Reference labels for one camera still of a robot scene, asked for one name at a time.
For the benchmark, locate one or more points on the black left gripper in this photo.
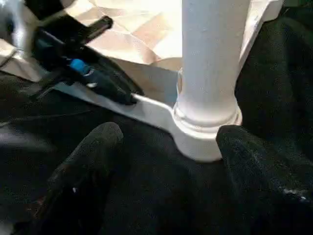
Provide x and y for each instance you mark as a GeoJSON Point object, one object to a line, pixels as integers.
{"type": "Point", "coordinates": [63, 36]}

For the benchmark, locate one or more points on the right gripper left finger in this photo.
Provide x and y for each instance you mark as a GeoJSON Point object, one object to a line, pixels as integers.
{"type": "Point", "coordinates": [80, 183]}

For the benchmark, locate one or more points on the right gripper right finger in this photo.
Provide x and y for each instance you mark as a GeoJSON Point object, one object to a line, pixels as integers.
{"type": "Point", "coordinates": [264, 191]}

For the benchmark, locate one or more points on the white plastic table top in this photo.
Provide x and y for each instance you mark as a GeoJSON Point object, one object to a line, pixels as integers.
{"type": "Point", "coordinates": [146, 36]}

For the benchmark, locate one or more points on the white plastic table leg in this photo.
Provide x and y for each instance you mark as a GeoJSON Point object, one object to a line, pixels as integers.
{"type": "Point", "coordinates": [210, 61]}

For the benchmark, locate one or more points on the black work mat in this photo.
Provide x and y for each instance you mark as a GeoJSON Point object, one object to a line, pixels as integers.
{"type": "Point", "coordinates": [159, 183]}

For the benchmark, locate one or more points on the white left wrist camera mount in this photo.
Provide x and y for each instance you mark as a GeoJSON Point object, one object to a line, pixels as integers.
{"type": "Point", "coordinates": [19, 31]}

